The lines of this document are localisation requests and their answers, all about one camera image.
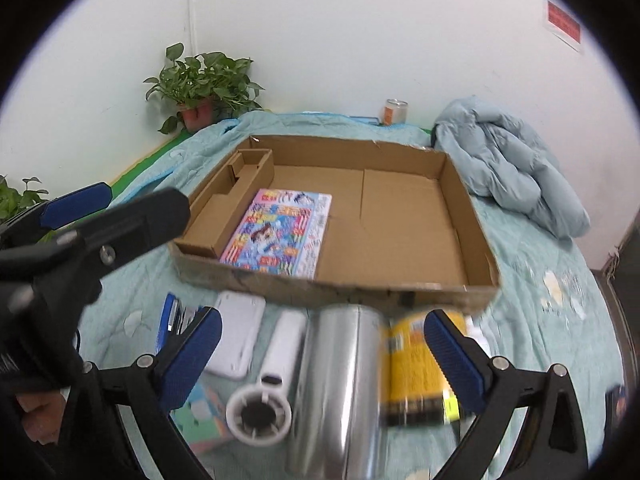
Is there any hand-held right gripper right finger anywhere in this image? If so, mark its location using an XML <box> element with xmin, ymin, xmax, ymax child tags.
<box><xmin>424</xmin><ymin>309</ymin><xmax>608</xmax><ymax>480</ymax></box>

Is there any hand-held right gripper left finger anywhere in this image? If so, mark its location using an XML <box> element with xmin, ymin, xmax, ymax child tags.
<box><xmin>70</xmin><ymin>306</ymin><xmax>223</xmax><ymax>480</ymax></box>

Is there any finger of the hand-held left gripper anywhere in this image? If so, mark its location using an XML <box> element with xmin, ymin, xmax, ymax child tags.
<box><xmin>0</xmin><ymin>187</ymin><xmax>192</xmax><ymax>306</ymax></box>
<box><xmin>0</xmin><ymin>182</ymin><xmax>113</xmax><ymax>251</ymax></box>

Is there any dark bottle yellow label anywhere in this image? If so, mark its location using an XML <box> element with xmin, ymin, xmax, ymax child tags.
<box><xmin>380</xmin><ymin>310</ymin><xmax>461</xmax><ymax>428</ymax></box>

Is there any pastel pink green box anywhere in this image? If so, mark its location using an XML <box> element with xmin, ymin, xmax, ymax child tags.
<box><xmin>170</xmin><ymin>377</ymin><xmax>236</xmax><ymax>456</ymax></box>

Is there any white hair dryer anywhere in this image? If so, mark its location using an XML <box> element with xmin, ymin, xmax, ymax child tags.
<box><xmin>225</xmin><ymin>309</ymin><xmax>307</xmax><ymax>447</ymax></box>

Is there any silver metal tin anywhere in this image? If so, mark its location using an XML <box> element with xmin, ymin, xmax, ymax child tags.
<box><xmin>290</xmin><ymin>304</ymin><xmax>388</xmax><ymax>480</ymax></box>

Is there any brown cardboard box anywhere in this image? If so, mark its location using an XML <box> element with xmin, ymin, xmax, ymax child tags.
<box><xmin>170</xmin><ymin>134</ymin><xmax>501</xmax><ymax>316</ymax></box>

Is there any person's left hand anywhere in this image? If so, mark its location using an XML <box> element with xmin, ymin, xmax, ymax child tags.
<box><xmin>14</xmin><ymin>391</ymin><xmax>68</xmax><ymax>445</ymax></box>

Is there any blue stapler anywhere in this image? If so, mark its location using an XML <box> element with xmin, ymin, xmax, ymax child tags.
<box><xmin>155</xmin><ymin>292</ymin><xmax>206</xmax><ymax>361</ymax></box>

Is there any white plastic case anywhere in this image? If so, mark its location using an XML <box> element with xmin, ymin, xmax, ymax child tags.
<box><xmin>202</xmin><ymin>291</ymin><xmax>266</xmax><ymax>380</ymax></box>

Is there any green leafy plant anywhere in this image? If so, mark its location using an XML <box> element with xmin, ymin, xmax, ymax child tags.
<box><xmin>0</xmin><ymin>175</ymin><xmax>50</xmax><ymax>226</ymax></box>

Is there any teal quilted bedspread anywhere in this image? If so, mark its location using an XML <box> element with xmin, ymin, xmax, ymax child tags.
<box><xmin>75</xmin><ymin>110</ymin><xmax>626</xmax><ymax>480</ymax></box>

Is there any colourful printed flat box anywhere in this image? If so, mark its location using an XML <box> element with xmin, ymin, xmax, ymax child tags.
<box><xmin>219</xmin><ymin>189</ymin><xmax>333</xmax><ymax>279</ymax></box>

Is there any potted green plant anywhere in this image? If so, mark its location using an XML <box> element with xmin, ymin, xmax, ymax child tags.
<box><xmin>143</xmin><ymin>42</ymin><xmax>266</xmax><ymax>135</ymax></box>

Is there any dark wooden furniture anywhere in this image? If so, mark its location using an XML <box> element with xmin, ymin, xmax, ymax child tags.
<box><xmin>592</xmin><ymin>225</ymin><xmax>640</xmax><ymax>461</ymax></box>

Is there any light blue jacket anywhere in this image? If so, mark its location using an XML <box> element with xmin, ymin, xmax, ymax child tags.
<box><xmin>432</xmin><ymin>96</ymin><xmax>591</xmax><ymax>238</ymax></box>

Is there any orange label jar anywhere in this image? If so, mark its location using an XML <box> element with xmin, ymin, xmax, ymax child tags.
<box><xmin>382</xmin><ymin>99</ymin><xmax>408</xmax><ymax>126</ymax></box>

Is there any white wall pipe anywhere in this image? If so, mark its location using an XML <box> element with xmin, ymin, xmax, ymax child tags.
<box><xmin>184</xmin><ymin>0</ymin><xmax>199</xmax><ymax>56</ymax></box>

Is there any red wall sign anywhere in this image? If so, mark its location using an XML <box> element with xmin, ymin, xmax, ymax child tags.
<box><xmin>542</xmin><ymin>0</ymin><xmax>586</xmax><ymax>53</ymax></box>

